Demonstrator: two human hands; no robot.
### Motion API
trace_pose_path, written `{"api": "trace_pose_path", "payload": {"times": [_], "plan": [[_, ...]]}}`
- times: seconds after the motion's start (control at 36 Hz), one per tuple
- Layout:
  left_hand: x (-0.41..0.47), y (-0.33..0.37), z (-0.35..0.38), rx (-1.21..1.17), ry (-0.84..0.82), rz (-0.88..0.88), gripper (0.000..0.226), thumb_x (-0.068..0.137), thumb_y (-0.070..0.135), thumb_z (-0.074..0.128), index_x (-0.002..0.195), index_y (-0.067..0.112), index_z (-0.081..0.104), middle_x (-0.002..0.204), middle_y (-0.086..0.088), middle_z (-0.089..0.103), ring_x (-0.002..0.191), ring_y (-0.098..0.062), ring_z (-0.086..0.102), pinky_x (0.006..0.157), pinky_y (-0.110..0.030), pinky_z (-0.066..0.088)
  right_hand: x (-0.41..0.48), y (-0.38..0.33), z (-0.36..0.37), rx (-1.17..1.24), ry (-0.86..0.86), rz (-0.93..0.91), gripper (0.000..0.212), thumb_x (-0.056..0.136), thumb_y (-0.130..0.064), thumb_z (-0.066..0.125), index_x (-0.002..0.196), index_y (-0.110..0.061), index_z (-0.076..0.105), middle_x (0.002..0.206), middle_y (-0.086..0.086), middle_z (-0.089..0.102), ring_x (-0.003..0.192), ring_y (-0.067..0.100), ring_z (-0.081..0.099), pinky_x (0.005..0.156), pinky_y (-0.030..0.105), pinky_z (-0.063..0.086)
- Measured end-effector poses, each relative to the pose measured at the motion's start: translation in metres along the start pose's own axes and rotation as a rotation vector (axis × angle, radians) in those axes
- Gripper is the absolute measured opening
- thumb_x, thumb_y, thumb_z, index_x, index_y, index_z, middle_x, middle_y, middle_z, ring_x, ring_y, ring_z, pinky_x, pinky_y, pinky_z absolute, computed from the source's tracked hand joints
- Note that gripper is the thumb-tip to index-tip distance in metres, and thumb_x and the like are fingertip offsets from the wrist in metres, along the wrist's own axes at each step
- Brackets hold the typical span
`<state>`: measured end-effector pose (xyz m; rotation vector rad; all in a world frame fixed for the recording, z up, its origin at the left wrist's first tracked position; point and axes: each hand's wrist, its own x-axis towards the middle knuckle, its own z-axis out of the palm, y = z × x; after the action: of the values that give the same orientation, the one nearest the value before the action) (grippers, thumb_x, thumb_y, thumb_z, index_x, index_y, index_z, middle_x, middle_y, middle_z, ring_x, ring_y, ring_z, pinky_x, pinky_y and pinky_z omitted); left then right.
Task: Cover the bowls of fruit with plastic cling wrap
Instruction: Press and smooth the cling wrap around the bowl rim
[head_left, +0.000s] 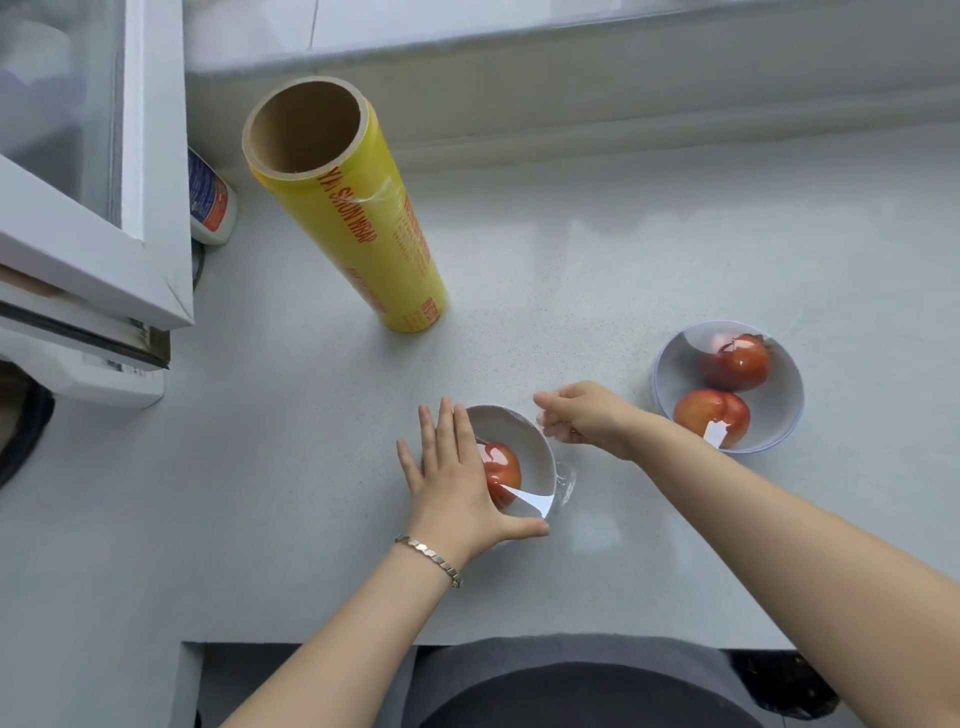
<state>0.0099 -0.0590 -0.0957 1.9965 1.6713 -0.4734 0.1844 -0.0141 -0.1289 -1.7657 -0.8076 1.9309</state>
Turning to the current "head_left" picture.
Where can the white bottle with orange label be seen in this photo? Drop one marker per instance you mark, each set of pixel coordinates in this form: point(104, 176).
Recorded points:
point(210, 202)

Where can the person's right forearm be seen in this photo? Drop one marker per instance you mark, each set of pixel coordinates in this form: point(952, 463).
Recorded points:
point(787, 570)

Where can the person's left middle finger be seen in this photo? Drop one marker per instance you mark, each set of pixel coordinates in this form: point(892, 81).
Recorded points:
point(446, 431)

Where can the person's left forearm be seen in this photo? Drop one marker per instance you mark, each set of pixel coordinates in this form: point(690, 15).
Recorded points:
point(352, 645)

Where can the white window sash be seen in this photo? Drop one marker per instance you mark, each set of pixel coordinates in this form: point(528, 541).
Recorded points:
point(154, 187)

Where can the person's left little finger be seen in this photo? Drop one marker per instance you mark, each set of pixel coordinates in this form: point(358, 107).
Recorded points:
point(409, 465)

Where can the red tomato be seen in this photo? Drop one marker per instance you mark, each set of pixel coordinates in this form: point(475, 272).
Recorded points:
point(709, 412)
point(504, 472)
point(739, 364)

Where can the person's grey clothing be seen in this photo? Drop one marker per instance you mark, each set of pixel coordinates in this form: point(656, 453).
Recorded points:
point(570, 686)

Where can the white bowl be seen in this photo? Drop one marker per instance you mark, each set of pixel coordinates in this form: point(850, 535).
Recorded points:
point(780, 390)
point(529, 450)

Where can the person's left hand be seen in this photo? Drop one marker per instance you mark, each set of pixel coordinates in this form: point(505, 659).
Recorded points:
point(450, 502)

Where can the person's left thumb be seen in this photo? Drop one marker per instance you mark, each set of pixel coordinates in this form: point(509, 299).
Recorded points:
point(525, 529)

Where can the person's right thumb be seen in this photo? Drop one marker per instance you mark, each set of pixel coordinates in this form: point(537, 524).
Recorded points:
point(551, 400)

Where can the yellow cling film roll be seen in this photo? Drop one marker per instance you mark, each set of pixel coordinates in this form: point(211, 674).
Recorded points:
point(360, 217)

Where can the black plastic bag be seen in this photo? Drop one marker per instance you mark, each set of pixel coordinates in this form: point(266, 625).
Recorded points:
point(784, 682)

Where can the white window frame rail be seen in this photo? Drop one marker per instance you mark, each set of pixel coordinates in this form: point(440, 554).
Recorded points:
point(75, 367)

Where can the person's right hand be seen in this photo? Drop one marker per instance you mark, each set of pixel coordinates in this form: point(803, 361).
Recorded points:
point(596, 416)

